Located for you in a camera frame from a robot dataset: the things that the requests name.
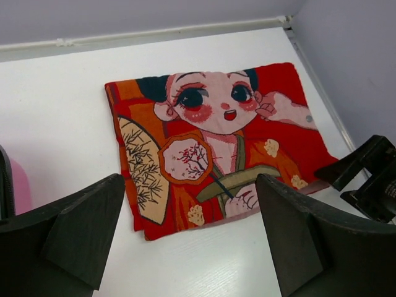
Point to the red cartoon girl cloth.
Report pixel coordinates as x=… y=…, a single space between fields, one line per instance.
x=192 y=144

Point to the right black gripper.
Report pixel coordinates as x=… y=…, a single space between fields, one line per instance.
x=376 y=197

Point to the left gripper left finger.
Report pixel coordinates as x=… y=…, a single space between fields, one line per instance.
x=61 y=248

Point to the pink hard-shell suitcase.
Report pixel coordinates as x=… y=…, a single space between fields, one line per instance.
x=15 y=188

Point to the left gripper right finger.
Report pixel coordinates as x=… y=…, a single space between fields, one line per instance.
x=318 y=250

